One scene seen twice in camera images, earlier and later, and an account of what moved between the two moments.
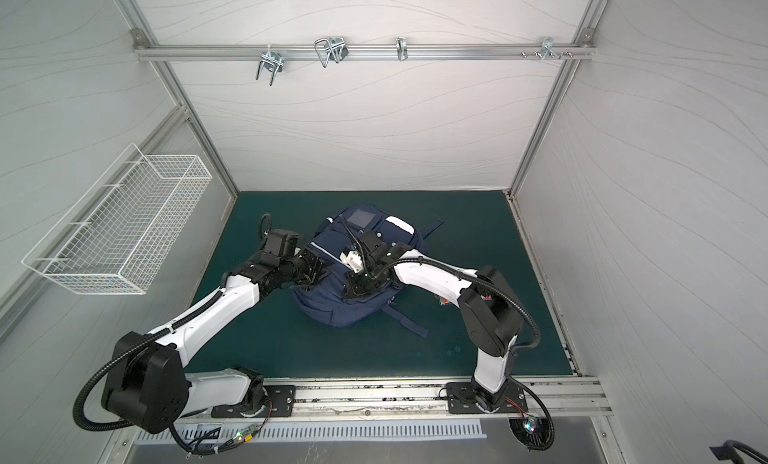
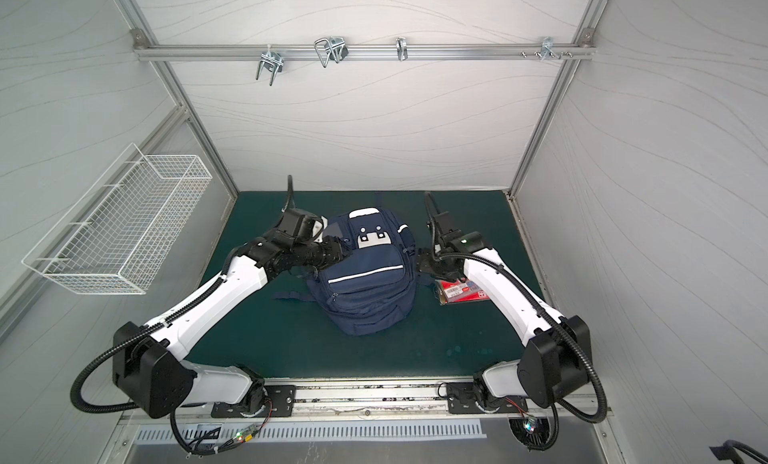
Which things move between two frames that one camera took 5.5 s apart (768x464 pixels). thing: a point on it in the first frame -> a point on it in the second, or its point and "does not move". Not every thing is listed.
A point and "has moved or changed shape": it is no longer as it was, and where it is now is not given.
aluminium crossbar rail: x=193 y=52 does not move
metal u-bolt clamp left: x=273 y=61 does not move
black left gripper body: x=304 y=270 -> x=315 y=255
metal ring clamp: x=401 y=47 does not move
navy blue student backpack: x=327 y=300 has moved or changed shape
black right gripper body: x=360 y=278 -> x=429 y=263
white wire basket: x=116 y=238 does not move
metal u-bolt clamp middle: x=333 y=48 does not move
